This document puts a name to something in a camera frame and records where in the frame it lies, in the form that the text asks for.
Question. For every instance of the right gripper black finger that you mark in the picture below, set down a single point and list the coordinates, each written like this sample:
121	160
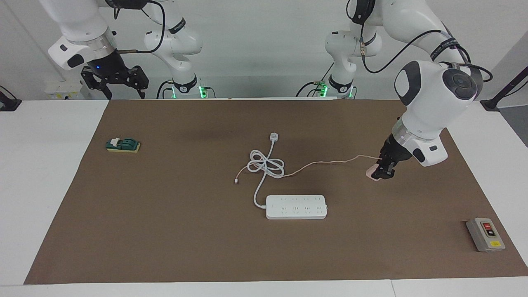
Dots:
94	82
139	78

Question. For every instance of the brown table mat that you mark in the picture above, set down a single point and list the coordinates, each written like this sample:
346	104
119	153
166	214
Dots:
165	247

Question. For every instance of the white power strip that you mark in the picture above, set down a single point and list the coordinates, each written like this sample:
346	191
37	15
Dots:
297	208

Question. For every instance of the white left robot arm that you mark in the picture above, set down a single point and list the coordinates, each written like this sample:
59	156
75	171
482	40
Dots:
429	107

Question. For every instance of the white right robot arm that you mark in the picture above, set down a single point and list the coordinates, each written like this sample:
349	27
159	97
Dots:
78	29

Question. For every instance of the green knife switch yellow base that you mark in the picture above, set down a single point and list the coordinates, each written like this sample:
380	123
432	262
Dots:
123	145

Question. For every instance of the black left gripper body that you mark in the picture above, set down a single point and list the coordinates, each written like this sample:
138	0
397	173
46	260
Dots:
395	152

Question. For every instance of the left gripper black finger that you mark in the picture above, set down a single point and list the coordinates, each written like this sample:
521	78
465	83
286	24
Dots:
390	171
379	169

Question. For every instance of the black stand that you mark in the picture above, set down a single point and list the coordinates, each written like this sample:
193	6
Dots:
6	103
491	104

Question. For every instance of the white wall socket box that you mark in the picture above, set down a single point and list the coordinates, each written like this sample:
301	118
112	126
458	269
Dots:
62	90

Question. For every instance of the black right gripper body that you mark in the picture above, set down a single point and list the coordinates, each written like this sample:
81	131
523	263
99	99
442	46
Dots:
107	68

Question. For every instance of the grey on off switch box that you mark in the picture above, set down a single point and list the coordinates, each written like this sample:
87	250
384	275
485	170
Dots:
484	235

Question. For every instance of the pink charger adapter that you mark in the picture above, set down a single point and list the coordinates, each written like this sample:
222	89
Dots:
371	172

